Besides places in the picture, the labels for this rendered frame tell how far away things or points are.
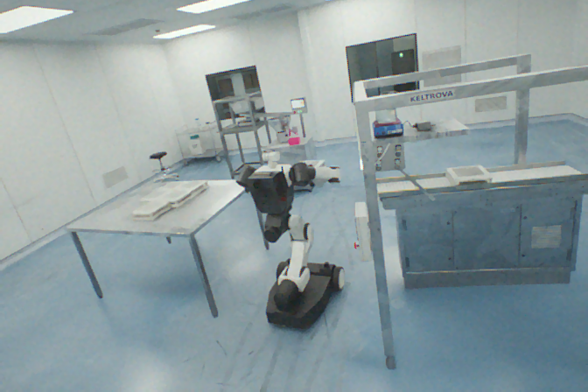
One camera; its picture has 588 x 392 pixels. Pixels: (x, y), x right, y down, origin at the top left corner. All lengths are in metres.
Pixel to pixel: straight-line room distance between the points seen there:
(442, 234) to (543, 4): 5.66
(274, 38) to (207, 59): 1.70
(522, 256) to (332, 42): 5.55
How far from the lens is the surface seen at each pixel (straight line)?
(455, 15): 7.36
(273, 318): 2.71
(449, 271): 2.92
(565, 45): 7.86
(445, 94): 1.63
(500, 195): 2.65
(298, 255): 2.75
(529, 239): 2.94
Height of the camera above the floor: 1.89
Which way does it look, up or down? 18 degrees down
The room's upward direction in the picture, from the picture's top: 11 degrees counter-clockwise
